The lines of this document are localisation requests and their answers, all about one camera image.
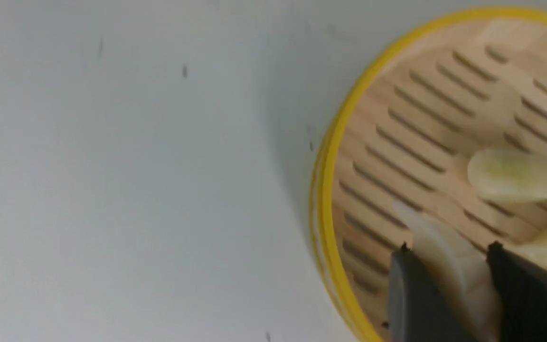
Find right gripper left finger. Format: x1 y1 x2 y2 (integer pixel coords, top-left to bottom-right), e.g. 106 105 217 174
386 244 473 342

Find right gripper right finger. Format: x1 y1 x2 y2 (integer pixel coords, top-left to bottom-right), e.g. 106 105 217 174
486 242 547 342

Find large white dumpling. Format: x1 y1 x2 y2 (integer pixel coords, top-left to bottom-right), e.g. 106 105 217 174
394 202 503 342

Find greenish dumpling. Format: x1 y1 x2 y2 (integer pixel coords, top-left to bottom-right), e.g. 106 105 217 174
467 149 547 203

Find wooden steamer tray yellow rim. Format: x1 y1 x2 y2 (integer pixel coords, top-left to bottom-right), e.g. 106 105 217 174
310 7 547 342

